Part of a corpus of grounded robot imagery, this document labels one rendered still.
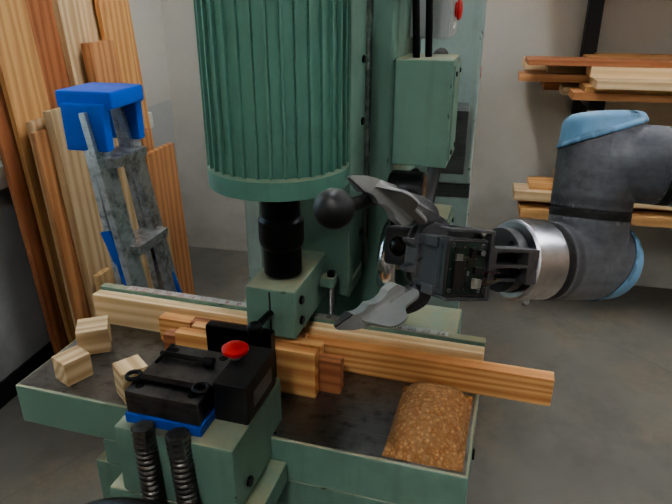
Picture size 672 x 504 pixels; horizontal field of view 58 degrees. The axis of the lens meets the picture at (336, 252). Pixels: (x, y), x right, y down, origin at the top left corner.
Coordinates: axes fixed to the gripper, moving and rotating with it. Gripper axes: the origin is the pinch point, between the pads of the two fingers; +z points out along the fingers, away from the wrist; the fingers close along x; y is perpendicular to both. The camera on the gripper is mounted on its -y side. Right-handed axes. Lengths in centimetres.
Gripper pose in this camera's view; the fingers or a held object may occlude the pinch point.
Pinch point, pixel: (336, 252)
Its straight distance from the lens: 60.1
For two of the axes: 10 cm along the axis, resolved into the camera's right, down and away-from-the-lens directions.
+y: 4.1, 1.4, -9.0
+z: -9.1, -0.3, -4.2
